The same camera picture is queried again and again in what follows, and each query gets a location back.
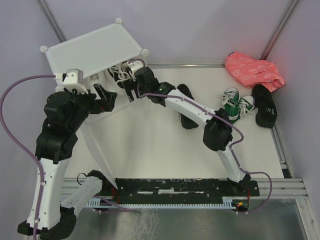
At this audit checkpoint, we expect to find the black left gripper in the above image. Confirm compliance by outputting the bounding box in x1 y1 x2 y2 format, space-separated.
67 82 118 131

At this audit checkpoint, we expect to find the black white canvas sneaker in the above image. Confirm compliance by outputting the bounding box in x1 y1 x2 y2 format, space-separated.
107 62 132 89

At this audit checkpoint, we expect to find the black slip-on shoe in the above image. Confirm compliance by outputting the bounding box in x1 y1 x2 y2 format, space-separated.
251 84 278 129
177 83 199 130

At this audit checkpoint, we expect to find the green canvas sneaker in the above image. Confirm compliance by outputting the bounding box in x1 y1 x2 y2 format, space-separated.
221 87 240 124
238 95 255 119

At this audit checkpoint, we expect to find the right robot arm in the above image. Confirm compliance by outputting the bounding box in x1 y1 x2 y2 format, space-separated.
123 65 251 196

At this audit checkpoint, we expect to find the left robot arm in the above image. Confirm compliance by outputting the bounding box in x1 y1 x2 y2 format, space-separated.
17 83 118 240

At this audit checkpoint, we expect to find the white plastic shoe cabinet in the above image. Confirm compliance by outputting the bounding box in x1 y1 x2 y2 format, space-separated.
39 17 151 188

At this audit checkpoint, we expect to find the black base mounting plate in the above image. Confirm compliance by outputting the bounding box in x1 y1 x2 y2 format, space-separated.
93 178 260 205

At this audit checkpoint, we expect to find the pink patterned bag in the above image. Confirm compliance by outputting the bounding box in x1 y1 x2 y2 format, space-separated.
224 51 286 93

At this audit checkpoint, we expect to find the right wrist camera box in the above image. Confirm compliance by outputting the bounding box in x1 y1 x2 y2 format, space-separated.
127 58 146 74

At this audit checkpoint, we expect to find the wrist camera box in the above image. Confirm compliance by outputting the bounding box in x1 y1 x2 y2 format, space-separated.
54 68 89 94
127 58 146 74

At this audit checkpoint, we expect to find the aluminium frame rail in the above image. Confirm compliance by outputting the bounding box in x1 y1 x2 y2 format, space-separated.
147 59 225 69

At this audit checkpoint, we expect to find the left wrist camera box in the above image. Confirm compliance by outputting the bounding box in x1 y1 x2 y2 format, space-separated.
54 68 89 94

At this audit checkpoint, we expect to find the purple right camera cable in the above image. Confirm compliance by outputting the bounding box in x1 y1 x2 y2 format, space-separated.
129 58 273 215

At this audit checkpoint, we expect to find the purple camera cable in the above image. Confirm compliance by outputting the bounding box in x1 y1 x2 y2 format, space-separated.
129 58 273 215
0 74 137 240

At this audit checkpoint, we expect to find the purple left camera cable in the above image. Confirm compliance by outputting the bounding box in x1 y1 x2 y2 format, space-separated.
0 74 137 240

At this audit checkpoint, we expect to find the white slotted cable duct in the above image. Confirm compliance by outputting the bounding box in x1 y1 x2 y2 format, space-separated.
84 196 237 208

